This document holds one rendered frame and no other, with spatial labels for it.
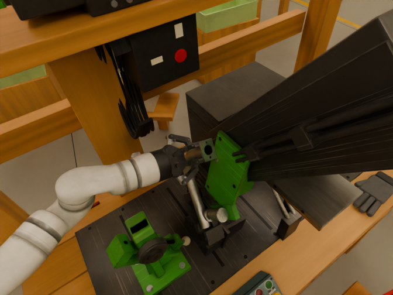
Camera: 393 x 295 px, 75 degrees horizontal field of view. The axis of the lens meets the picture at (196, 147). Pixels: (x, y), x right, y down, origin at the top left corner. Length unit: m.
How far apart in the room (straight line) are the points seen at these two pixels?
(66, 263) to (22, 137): 0.43
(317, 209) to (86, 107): 0.65
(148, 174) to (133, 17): 0.32
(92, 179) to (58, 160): 2.15
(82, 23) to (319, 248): 0.86
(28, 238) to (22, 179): 2.21
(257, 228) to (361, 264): 1.18
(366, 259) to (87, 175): 1.80
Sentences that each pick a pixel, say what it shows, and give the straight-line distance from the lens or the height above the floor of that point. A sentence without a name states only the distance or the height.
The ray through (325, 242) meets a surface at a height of 0.90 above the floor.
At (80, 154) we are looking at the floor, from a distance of 2.62.
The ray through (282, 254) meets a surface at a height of 0.90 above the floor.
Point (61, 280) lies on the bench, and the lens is 1.00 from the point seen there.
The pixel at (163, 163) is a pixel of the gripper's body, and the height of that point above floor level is 1.27.
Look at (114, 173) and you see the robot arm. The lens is 0.56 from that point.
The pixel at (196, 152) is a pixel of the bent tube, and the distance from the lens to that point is 0.68.
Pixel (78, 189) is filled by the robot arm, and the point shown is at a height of 1.33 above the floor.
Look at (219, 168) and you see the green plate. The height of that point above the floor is 1.18.
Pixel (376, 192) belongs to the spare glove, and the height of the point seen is 0.93.
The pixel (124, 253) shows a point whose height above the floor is 1.15.
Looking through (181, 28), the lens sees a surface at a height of 1.47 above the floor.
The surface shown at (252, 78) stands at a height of 1.24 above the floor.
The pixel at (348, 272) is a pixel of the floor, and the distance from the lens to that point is 1.95.
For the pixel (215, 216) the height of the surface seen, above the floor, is 1.08.
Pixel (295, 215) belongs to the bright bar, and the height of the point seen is 1.01.
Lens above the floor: 1.72
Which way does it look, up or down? 47 degrees down
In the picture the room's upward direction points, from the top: 6 degrees counter-clockwise
